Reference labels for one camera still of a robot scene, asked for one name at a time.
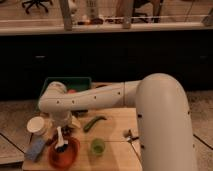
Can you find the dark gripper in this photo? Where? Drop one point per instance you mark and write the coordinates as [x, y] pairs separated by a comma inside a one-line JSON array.
[[67, 130]]

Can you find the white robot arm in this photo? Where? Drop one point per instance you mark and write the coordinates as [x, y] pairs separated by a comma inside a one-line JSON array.
[[162, 111]]

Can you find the black office chair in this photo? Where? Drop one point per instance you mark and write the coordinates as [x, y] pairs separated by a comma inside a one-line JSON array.
[[29, 3]]

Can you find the red bowl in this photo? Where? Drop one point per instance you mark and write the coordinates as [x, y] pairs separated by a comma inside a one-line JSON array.
[[64, 160]]

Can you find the green cup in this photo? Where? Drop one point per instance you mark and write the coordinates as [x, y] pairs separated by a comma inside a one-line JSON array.
[[97, 146]]

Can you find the metal clip tool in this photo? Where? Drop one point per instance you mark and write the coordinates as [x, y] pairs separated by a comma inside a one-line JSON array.
[[129, 136]]

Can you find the orange red object in bin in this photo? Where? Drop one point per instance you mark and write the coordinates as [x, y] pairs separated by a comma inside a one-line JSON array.
[[72, 91]]

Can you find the white dish brush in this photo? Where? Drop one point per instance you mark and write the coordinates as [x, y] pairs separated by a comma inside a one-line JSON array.
[[61, 144]]

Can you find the green bin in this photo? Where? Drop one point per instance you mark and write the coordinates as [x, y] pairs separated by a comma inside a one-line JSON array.
[[75, 83]]

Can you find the green cucumber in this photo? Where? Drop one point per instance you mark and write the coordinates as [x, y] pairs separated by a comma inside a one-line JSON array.
[[89, 125]]

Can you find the white cup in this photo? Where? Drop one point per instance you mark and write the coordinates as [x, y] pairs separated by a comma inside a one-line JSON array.
[[38, 125]]

